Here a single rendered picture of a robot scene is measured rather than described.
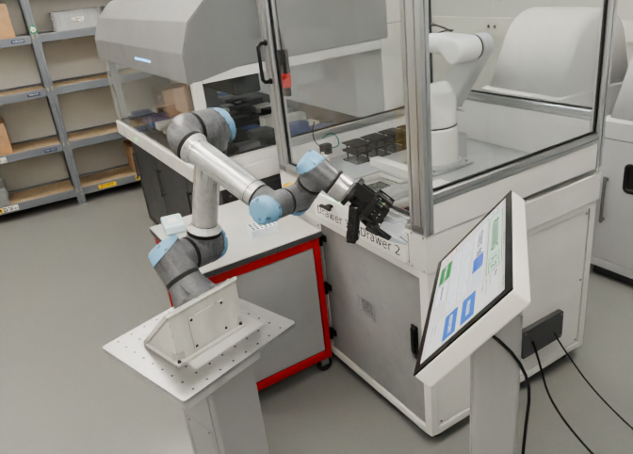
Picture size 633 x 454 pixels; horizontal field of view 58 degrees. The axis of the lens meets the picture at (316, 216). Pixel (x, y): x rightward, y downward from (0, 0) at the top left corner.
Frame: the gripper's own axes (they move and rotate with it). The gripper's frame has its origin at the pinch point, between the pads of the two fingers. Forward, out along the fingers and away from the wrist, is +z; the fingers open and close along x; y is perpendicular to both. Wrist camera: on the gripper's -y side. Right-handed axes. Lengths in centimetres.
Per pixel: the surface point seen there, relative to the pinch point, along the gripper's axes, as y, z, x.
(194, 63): -45, -110, 106
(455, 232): -6.5, 19.3, 43.7
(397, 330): -56, 31, 47
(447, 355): 4.8, 16.4, -38.4
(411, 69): 30, -27, 36
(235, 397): -79, -8, -8
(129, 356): -79, -42, -20
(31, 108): -273, -292, 292
